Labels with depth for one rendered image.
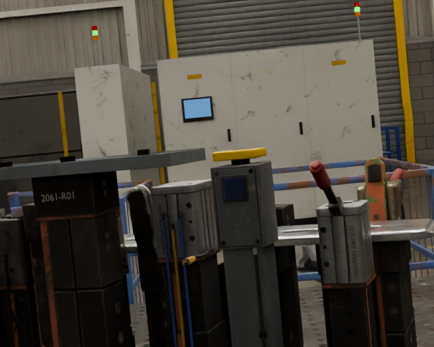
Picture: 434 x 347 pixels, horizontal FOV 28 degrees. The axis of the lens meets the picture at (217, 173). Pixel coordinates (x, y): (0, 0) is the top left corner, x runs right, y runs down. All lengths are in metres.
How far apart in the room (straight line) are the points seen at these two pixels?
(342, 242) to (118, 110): 8.38
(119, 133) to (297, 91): 2.02
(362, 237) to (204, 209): 0.26
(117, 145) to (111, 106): 0.44
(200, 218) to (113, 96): 8.28
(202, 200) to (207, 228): 0.05
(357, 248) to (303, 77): 8.40
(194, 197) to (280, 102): 8.28
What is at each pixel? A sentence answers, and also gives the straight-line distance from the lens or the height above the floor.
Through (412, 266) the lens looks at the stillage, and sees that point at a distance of 3.65.
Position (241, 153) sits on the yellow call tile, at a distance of 1.16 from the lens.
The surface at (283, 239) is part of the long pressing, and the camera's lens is 1.44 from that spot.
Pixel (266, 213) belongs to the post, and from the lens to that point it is 1.17.
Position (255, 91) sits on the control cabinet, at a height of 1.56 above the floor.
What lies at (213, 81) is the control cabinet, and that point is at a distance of 9.60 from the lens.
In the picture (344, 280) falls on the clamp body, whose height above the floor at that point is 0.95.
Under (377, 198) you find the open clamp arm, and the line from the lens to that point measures 1.61.
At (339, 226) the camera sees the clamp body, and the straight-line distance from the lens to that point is 1.29.
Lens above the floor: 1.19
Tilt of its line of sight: 3 degrees down
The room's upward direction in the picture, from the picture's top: 6 degrees counter-clockwise
